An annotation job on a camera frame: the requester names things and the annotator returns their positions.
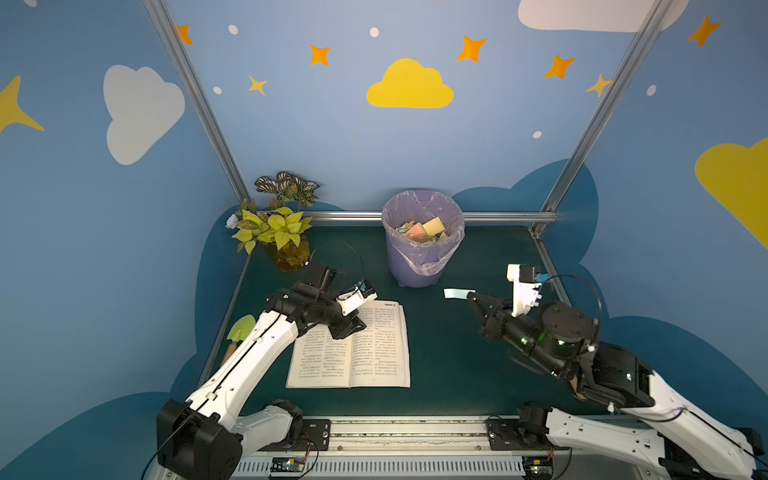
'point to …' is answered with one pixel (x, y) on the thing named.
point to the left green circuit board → (287, 465)
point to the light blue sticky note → (456, 293)
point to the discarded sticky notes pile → (432, 230)
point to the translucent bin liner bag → (430, 258)
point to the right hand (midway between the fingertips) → (472, 293)
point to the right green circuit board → (537, 466)
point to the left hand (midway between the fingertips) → (357, 312)
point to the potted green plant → (281, 226)
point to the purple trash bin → (407, 275)
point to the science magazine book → (374, 356)
